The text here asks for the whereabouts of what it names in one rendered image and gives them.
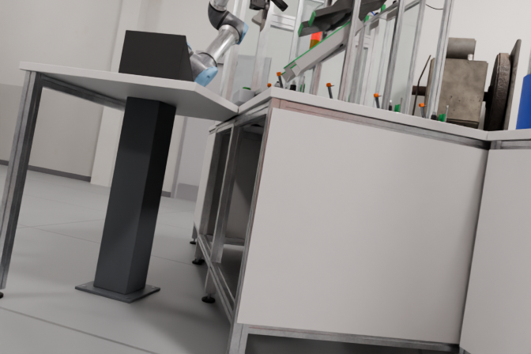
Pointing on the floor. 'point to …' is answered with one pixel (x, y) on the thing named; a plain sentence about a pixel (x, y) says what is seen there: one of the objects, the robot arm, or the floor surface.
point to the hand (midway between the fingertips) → (262, 28)
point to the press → (472, 86)
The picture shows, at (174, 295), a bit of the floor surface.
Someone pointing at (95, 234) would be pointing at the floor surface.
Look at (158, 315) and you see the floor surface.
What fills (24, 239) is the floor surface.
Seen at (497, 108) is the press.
